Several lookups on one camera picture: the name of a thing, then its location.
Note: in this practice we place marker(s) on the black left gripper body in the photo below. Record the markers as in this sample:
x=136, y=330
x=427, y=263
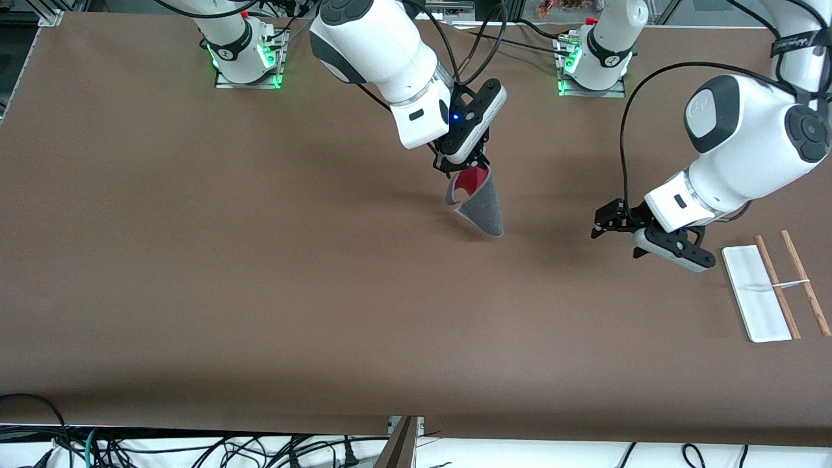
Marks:
x=625, y=218

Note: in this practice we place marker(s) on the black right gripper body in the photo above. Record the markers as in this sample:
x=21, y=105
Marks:
x=447, y=162

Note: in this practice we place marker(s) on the grey towel with red side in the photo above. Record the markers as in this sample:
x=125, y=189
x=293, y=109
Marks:
x=484, y=208

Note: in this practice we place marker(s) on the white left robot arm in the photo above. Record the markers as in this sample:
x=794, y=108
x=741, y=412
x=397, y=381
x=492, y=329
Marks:
x=741, y=149

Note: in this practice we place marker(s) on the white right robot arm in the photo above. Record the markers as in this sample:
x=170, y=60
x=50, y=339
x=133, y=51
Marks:
x=383, y=52

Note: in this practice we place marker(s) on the wooden rack rod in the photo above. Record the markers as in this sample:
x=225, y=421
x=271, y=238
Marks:
x=770, y=266

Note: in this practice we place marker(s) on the thin white rack crossbar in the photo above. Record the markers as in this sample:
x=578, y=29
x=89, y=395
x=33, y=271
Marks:
x=793, y=283

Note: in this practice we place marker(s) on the wooden chopsticks pair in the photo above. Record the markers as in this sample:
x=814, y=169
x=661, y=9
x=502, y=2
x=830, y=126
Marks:
x=796, y=260

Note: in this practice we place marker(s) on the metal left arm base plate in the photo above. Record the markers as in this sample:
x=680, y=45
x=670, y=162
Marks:
x=614, y=92

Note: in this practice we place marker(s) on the white rack base plate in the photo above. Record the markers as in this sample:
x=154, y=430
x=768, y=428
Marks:
x=754, y=292

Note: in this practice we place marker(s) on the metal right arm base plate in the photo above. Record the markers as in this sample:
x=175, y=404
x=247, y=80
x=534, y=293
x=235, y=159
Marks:
x=224, y=83

